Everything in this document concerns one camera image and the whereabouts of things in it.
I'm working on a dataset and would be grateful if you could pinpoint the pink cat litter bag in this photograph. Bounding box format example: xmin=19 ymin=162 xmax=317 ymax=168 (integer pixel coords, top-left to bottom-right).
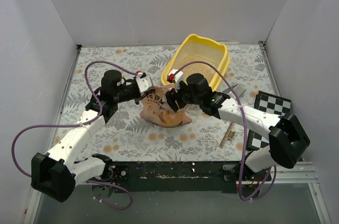
xmin=140 ymin=86 xmax=192 ymax=128

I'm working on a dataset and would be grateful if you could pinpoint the silver metal scoop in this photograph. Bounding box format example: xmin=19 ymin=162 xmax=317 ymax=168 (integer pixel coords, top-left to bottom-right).
xmin=223 ymin=84 xmax=246 ymax=99

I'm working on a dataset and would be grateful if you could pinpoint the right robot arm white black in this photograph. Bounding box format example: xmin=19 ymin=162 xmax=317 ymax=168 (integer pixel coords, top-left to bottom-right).
xmin=166 ymin=73 xmax=310 ymax=180

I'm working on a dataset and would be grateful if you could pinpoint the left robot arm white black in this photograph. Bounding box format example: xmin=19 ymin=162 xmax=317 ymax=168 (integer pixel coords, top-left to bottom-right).
xmin=31 ymin=70 xmax=154 ymax=202

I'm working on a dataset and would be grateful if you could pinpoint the yellow plastic litter box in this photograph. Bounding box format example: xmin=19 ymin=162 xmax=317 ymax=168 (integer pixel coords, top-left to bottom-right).
xmin=161 ymin=34 xmax=230 ymax=91

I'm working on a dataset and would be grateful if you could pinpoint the gold brown bookmark strip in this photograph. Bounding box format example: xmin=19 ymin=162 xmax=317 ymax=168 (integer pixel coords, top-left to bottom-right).
xmin=219 ymin=122 xmax=235 ymax=148

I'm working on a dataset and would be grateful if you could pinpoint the black white checkerboard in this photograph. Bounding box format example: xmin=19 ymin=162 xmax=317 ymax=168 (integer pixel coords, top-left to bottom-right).
xmin=246 ymin=91 xmax=292 ymax=151

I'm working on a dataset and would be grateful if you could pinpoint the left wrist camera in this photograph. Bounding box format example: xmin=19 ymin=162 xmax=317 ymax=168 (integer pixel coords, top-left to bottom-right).
xmin=135 ymin=71 xmax=154 ymax=95

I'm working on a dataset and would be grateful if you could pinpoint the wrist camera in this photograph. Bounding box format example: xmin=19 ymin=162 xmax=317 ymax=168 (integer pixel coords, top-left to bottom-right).
xmin=167 ymin=69 xmax=184 ymax=84
xmin=135 ymin=71 xmax=154 ymax=95

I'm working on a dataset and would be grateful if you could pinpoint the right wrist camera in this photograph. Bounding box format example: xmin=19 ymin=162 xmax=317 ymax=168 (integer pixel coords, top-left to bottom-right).
xmin=167 ymin=69 xmax=184 ymax=84

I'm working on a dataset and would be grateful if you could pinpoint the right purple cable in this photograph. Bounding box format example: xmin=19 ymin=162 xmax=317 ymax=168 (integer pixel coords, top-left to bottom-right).
xmin=174 ymin=61 xmax=278 ymax=201

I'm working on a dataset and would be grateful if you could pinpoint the purple cable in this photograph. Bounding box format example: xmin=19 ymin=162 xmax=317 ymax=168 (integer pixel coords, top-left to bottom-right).
xmin=174 ymin=61 xmax=278 ymax=201
xmin=12 ymin=61 xmax=138 ymax=210

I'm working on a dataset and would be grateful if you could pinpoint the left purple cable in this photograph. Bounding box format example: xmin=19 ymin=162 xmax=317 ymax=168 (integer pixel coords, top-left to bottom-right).
xmin=12 ymin=61 xmax=138 ymax=210

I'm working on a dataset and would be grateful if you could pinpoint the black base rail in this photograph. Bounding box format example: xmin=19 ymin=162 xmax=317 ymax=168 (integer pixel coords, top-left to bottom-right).
xmin=82 ymin=160 xmax=273 ymax=193

